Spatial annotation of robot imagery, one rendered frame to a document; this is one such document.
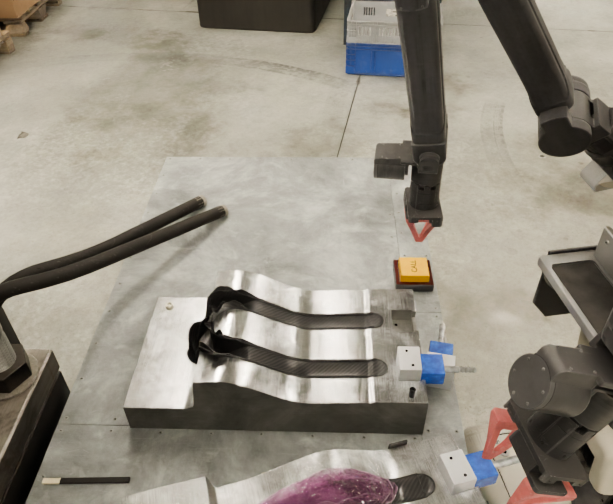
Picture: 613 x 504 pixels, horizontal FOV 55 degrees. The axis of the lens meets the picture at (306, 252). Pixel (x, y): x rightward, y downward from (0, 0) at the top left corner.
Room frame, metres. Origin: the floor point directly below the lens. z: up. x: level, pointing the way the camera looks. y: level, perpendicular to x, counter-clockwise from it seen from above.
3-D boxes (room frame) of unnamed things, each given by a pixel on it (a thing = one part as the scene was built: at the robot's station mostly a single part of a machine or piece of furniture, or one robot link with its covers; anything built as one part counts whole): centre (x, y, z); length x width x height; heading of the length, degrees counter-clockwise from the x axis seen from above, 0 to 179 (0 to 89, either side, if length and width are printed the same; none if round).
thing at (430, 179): (0.94, -0.22, 1.09); 0.07 x 0.06 x 0.07; 79
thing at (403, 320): (0.74, -0.18, 0.87); 0.05 x 0.05 x 0.04; 87
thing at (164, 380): (0.70, 0.05, 0.87); 0.50 x 0.26 x 0.14; 87
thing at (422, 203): (0.94, -0.23, 1.02); 0.10 x 0.07 x 0.07; 176
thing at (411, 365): (0.62, -0.21, 0.89); 0.13 x 0.05 x 0.05; 86
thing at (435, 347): (0.72, -0.25, 0.83); 0.13 x 0.05 x 0.05; 166
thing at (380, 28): (3.93, -0.62, 0.28); 0.61 x 0.41 x 0.15; 78
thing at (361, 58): (3.94, -0.62, 0.11); 0.61 x 0.41 x 0.22; 78
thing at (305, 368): (0.69, 0.04, 0.92); 0.35 x 0.16 x 0.09; 87
